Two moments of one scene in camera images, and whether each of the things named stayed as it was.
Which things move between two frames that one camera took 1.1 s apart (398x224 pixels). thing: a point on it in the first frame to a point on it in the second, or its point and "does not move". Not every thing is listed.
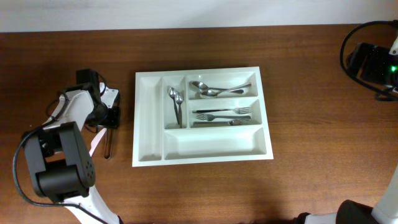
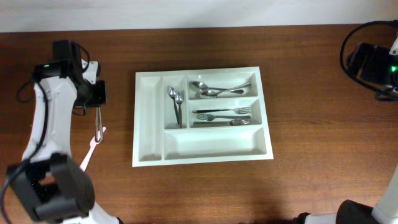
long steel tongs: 108,135 to 98,134
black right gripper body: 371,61 does not move
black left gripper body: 102,116 to 93,94
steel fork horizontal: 244,110 does not move
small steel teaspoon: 172,93 does not move
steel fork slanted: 210,117 does not move
